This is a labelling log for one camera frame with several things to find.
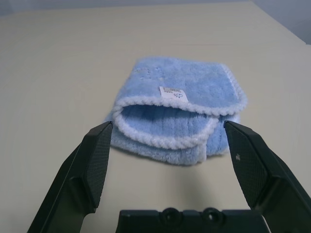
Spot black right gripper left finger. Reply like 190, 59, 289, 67
26, 120, 114, 233

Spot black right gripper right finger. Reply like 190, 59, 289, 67
223, 120, 311, 233

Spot folded blue towel white trim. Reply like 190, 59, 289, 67
104, 57, 248, 168

